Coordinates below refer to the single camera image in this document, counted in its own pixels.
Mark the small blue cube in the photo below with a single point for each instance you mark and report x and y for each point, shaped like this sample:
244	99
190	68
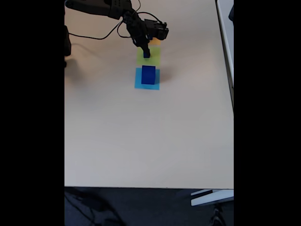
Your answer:
146	55

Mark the orange paper square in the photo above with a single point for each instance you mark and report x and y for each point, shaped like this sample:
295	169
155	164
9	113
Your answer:
156	42

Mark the green paper square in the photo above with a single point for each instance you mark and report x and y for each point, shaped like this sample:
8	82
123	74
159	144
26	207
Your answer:
156	57

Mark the light blue paper square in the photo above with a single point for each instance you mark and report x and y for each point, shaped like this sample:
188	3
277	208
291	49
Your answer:
150	87

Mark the large blue cube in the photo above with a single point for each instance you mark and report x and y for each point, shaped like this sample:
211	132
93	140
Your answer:
148	76

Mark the white neighbouring desk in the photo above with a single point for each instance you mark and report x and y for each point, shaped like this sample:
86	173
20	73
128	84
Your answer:
227	35

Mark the dark object on desk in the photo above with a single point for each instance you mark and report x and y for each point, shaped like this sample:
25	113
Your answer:
232	13

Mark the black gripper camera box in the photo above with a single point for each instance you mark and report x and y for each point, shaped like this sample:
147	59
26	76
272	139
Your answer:
158	29

